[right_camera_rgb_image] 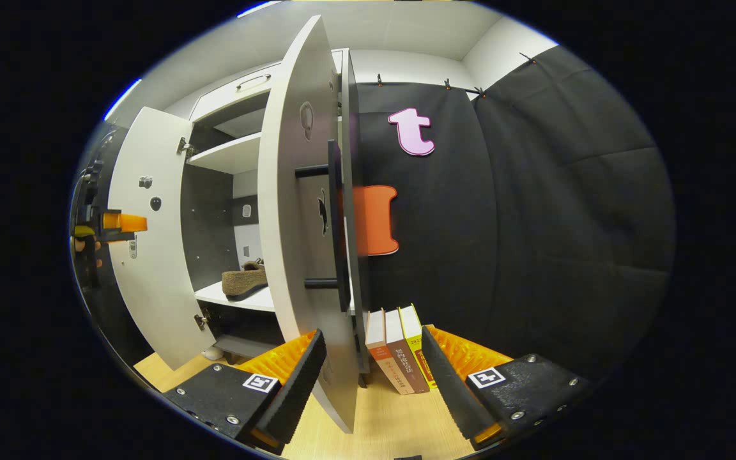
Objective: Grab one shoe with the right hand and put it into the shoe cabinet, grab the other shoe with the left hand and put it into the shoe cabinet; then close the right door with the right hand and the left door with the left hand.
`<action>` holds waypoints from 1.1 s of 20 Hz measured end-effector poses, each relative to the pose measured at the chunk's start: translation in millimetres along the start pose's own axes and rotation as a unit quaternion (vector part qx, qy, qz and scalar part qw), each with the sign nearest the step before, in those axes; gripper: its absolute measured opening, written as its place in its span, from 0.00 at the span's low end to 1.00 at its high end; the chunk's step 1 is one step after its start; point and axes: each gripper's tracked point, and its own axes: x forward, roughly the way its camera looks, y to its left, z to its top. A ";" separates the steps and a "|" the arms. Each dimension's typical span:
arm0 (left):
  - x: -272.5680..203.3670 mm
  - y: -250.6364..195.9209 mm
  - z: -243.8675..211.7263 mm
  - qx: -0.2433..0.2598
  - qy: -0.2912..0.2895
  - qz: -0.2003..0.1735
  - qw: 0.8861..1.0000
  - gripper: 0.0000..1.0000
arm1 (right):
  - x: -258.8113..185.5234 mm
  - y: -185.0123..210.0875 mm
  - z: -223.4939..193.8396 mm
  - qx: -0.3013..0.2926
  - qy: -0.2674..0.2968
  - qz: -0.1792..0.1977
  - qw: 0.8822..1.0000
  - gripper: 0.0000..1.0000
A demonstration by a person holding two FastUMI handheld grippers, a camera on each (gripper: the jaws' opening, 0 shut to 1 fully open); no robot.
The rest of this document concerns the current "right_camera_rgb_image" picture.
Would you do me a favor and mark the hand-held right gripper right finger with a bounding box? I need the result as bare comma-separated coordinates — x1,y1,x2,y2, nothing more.
421,325,594,452

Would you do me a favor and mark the black backdrop cloth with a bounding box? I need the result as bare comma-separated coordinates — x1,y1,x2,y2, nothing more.
69,45,677,384

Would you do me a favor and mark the ceiling light strip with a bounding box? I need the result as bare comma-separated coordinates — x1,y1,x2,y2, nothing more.
103,78,142,122

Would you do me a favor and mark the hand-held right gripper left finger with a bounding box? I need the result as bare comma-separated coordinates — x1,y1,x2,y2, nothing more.
162,329,328,456

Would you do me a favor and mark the white shoe cabinet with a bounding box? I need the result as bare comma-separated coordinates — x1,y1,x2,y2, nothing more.
180,48,372,384

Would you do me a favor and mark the white cabinet drawer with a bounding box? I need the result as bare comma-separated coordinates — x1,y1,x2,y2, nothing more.
189,49,349,123

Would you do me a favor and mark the brown fuzzy shoe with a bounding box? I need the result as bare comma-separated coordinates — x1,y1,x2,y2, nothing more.
222,259,268,301

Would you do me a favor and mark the white cabinet door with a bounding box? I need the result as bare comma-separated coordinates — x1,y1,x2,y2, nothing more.
257,14,361,435
107,106,215,371

